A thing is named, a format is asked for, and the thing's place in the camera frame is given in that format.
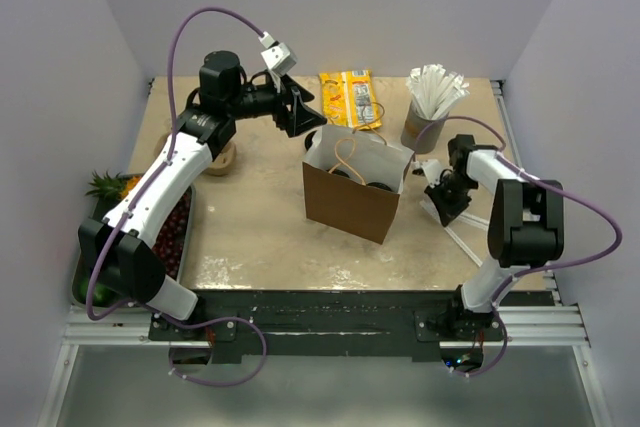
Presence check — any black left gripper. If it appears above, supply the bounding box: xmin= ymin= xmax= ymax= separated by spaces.
xmin=227 ymin=69 xmax=327 ymax=136

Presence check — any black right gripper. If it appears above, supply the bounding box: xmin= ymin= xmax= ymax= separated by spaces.
xmin=425 ymin=173 xmax=477 ymax=225

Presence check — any white straw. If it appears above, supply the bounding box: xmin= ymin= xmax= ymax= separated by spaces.
xmin=458 ymin=212 xmax=489 ymax=231
xmin=419 ymin=200 xmax=483 ymax=268

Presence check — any black plastic cup lid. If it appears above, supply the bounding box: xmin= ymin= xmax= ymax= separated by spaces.
xmin=327 ymin=163 xmax=351 ymax=178

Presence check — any brown paper bag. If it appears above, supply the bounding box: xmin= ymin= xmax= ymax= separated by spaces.
xmin=302 ymin=122 xmax=415 ymax=244

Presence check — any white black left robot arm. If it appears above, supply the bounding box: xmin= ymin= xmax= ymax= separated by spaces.
xmin=78 ymin=44 xmax=327 ymax=339

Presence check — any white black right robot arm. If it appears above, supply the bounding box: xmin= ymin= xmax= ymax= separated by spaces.
xmin=419 ymin=134 xmax=564 ymax=340

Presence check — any yellow snack bag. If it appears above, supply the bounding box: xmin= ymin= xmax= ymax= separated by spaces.
xmin=319 ymin=69 xmax=382 ymax=129

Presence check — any grey straw holder cup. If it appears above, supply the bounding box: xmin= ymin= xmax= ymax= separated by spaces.
xmin=400 ymin=100 xmax=444 ymax=154

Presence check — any cardboard cup carrier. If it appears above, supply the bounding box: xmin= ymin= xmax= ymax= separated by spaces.
xmin=204 ymin=141 xmax=237 ymax=177

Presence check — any orange horned melon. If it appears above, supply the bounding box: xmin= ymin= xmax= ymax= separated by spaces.
xmin=120 ymin=176 xmax=141 ymax=199

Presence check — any purple grapes bunch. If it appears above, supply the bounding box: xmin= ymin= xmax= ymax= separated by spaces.
xmin=152 ymin=190 xmax=192 ymax=280

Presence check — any small pineapple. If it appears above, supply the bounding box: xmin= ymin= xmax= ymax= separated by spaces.
xmin=85 ymin=171 xmax=127 ymax=200

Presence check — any green fruit tray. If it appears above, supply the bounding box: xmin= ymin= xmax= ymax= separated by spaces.
xmin=70 ymin=171 xmax=196 ymax=307

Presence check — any green lime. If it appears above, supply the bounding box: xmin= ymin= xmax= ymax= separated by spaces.
xmin=79 ymin=279 xmax=115 ymax=307

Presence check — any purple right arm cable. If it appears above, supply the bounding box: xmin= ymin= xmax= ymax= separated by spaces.
xmin=413 ymin=115 xmax=624 ymax=377

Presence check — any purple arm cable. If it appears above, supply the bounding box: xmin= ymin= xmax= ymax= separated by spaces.
xmin=85 ymin=6 xmax=269 ymax=387
xmin=413 ymin=115 xmax=624 ymax=377

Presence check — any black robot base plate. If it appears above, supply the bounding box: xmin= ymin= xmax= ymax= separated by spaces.
xmin=148 ymin=288 xmax=505 ymax=365

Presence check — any aluminium frame rail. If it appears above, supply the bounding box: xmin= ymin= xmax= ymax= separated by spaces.
xmin=34 ymin=304 xmax=171 ymax=427

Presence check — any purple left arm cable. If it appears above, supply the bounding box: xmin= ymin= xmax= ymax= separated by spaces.
xmin=85 ymin=6 xmax=269 ymax=387

